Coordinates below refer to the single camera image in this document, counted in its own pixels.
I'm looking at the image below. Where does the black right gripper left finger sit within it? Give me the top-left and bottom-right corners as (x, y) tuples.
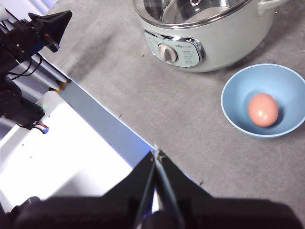
(0, 149), (157, 229)

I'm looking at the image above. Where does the red and blue wire bundle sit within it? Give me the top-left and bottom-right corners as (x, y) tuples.
(33, 121), (50, 135)

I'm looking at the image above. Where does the brown egg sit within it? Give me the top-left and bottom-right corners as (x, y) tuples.
(247, 93), (279, 127)

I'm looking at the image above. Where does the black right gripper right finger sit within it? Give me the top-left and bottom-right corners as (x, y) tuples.
(156, 149), (304, 229)

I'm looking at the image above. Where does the thin black cable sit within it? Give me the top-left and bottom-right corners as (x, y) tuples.
(6, 53), (44, 80)

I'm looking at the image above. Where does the pale green electric steamer pot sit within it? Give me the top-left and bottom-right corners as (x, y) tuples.
(132, 0), (290, 73)

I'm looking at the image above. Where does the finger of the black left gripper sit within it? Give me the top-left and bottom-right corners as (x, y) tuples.
(28, 10), (73, 52)

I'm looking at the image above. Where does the white rounded device green light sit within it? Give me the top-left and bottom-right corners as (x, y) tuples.
(40, 90), (61, 114)

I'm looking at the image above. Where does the blue ribbed bowl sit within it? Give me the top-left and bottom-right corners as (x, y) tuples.
(220, 63), (305, 139)

